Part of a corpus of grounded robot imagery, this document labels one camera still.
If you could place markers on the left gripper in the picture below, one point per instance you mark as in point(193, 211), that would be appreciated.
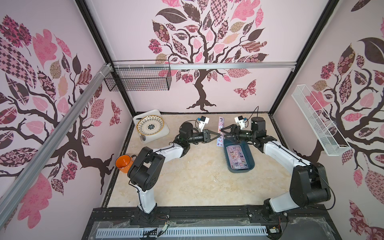
point(205, 135)

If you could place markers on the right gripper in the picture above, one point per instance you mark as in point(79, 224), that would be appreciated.
point(234, 132)

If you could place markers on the pink sticker sheet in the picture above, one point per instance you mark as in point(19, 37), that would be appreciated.
point(236, 157)
point(220, 139)

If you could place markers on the teal plastic storage box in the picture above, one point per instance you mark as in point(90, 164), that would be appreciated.
point(247, 153)

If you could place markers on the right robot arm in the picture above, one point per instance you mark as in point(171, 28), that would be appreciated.
point(309, 184)

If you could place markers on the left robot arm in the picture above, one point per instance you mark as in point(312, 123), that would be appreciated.
point(148, 164)

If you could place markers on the patterned ceramic plate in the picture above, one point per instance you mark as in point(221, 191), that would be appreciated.
point(150, 125)

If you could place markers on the orange mug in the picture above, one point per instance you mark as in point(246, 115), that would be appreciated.
point(124, 163)

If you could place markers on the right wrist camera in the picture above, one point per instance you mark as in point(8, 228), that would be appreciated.
point(241, 121)

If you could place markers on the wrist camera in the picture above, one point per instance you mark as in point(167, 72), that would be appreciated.
point(241, 121)
point(202, 121)

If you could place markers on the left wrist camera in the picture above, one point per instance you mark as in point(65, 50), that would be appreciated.
point(202, 121)

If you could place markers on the white slotted cable duct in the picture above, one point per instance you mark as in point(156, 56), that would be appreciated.
point(135, 233)

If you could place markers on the white wire basket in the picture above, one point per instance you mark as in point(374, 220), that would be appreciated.
point(312, 104)

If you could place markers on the black wire basket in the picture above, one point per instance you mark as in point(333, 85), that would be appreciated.
point(141, 75)

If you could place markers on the aluminium rail back wall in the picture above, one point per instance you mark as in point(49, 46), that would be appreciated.
point(203, 66)

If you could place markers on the aluminium rail wall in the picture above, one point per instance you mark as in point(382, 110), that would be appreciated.
point(23, 182)
point(203, 66)

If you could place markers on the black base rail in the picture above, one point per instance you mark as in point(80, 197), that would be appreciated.
point(299, 224)

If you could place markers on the aluminium rail left wall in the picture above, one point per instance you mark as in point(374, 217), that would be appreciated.
point(23, 182)

